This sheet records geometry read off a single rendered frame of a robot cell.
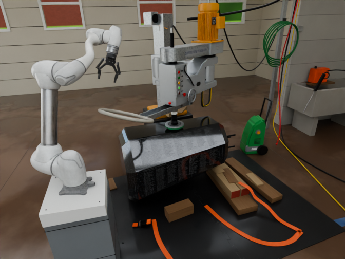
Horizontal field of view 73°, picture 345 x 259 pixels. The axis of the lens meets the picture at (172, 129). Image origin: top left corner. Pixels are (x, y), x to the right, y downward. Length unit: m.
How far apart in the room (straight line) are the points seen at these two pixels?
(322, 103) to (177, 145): 2.91
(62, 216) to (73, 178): 0.23
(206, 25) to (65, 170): 2.09
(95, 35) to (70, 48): 6.49
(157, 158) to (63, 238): 1.12
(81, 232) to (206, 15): 2.38
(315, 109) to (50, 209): 4.14
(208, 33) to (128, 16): 5.73
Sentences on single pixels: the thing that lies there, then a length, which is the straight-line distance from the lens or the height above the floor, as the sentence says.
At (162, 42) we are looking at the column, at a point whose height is 1.71.
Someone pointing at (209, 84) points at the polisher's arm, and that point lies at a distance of 2.91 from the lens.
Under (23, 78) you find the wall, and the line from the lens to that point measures 8.99.
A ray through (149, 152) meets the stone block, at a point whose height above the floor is 0.72.
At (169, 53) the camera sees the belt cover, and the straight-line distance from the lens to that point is 2.31.
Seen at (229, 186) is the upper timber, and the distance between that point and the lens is 2.86.
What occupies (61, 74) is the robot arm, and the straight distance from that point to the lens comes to 1.56.
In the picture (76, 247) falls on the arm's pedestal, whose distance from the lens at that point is 1.91.
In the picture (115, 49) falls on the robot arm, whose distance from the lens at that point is 1.97.
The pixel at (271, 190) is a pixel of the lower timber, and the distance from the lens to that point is 3.12.
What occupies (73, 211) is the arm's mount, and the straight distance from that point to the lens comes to 1.66.
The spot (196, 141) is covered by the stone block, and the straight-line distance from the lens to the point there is 2.61.
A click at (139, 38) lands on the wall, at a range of 8.42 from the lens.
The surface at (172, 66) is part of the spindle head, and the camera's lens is 2.33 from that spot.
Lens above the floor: 1.92
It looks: 24 degrees down
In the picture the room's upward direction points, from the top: 2 degrees counter-clockwise
